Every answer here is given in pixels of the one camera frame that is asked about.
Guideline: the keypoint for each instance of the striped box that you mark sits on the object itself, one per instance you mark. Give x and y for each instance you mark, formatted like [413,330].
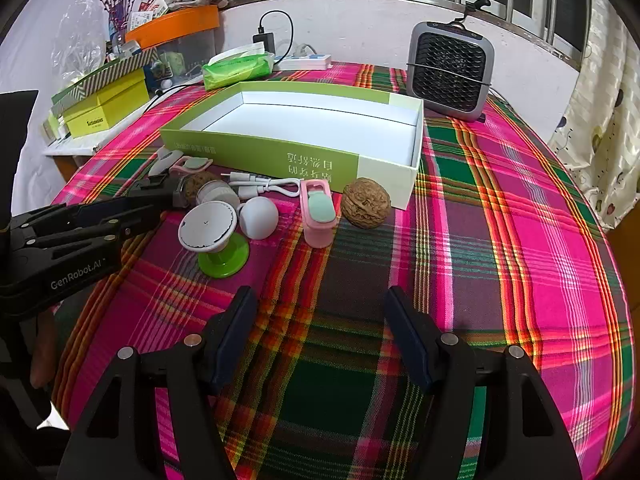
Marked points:
[100,76]

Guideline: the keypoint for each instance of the clear storage bin orange lid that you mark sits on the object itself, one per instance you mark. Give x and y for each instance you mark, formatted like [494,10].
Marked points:
[175,22]

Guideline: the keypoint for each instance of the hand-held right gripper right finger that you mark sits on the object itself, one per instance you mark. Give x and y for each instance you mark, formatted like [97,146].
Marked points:
[410,340]

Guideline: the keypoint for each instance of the grey small heater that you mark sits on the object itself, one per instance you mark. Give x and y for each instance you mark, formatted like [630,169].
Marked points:
[450,70]

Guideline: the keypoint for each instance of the colourful paper packets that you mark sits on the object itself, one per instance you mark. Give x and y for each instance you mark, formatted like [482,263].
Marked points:
[145,12]

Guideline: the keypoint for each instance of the green and white cardboard box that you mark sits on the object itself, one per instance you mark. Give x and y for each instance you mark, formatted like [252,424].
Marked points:
[300,125]

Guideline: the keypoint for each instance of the pink clip green pad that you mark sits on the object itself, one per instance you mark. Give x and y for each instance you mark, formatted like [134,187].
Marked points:
[195,164]

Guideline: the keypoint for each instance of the white side table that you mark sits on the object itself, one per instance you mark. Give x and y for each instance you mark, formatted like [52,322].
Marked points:
[57,149]

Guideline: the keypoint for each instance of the pink device with grey cap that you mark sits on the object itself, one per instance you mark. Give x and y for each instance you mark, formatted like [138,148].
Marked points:
[315,232]

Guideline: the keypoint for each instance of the white ball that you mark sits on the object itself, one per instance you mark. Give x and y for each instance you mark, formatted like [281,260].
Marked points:
[257,217]

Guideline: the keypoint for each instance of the white disc green base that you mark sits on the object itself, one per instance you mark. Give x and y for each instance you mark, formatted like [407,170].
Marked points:
[207,225]

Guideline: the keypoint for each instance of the person's left forearm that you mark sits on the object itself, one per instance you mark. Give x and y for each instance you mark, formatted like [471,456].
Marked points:
[42,355]

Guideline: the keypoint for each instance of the yellow-green box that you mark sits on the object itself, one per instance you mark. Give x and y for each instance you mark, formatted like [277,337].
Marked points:
[105,110]

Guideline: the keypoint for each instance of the white power strip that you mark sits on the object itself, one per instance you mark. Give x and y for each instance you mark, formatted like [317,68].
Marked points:
[305,62]

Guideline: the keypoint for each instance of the brown walnut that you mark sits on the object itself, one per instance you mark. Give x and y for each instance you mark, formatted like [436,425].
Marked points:
[365,202]
[198,185]

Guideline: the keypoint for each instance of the white clip grey pad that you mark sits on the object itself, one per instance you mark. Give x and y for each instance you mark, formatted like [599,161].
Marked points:
[165,156]

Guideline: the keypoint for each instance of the clear plastic bag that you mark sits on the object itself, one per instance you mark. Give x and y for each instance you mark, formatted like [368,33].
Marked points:
[82,45]

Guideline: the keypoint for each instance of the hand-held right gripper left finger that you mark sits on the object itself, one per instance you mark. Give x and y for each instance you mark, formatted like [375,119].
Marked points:
[235,340]

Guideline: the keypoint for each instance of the green tissue pack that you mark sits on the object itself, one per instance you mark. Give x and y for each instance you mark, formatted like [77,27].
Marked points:
[235,72]

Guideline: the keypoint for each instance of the plaid tablecloth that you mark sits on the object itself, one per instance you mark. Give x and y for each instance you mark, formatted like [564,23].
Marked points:
[500,240]

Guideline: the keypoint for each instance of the cream patterned curtain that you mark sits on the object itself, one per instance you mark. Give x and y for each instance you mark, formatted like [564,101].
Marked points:
[600,135]

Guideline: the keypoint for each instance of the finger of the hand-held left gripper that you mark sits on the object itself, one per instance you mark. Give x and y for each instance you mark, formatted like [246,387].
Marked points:
[150,191]
[100,230]

